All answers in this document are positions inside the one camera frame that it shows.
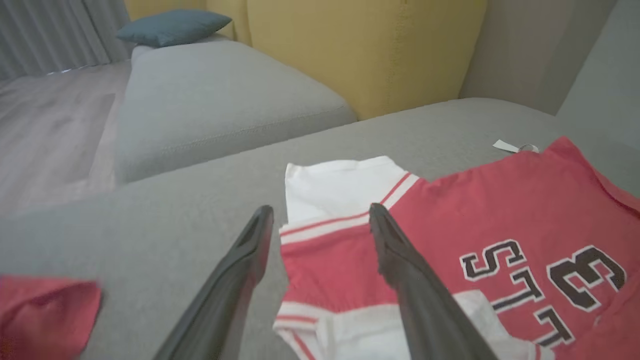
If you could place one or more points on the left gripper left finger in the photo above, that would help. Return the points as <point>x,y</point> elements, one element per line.
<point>230,285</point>

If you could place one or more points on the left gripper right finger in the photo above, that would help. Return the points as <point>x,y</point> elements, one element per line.
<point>430,310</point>

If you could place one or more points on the red jersey with white sleeves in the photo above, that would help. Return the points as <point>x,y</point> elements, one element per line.
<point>475,210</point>

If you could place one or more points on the red Bulls shorts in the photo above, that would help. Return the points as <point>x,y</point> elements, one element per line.
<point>45,315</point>

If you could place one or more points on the white garment tag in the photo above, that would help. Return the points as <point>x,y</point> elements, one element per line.
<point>505,146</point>

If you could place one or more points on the large grey sofa seat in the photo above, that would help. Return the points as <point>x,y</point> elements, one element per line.
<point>150,225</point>

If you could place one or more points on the teal throw pillow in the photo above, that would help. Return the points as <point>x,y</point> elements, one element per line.
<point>172,27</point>

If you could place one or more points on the wide yellow sofa back cushion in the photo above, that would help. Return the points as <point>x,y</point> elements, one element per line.
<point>365,50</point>

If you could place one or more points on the grey sofa back cushion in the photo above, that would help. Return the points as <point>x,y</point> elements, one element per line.
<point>525,45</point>
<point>615,90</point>

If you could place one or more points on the grey pleated curtain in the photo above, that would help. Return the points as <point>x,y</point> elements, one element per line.
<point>50,30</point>

